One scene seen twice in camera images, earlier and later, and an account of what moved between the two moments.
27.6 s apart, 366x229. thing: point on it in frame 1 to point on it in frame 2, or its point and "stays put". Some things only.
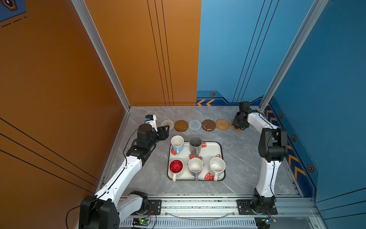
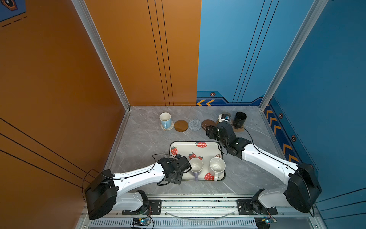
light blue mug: [177, 143] to [166, 119]
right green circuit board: [264, 223] stays put
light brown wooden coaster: [181, 126] stays put
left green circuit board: [141, 222] stays put
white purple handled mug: [195, 165] stays put
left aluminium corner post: [86, 17] stays put
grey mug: [195, 144] to [226, 115]
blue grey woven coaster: [194, 125] stays put
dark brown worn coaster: [208, 125] stays put
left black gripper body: [155, 139] to [178, 179]
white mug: [218, 166] stays put
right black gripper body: [237, 121] to [214, 134]
